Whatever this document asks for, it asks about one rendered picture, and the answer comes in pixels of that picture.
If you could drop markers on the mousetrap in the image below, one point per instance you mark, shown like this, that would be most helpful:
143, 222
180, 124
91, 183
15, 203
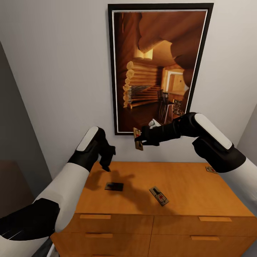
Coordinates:
159, 196
210, 169
138, 144
114, 186

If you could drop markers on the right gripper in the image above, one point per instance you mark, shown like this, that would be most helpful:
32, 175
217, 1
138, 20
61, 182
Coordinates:
152, 136

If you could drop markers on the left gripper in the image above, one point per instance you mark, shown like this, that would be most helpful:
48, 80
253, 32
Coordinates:
106, 158

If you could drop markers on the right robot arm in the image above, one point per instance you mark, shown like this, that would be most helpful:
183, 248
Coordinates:
235, 169

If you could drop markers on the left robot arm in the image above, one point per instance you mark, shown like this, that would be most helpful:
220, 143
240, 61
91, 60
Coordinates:
23, 232

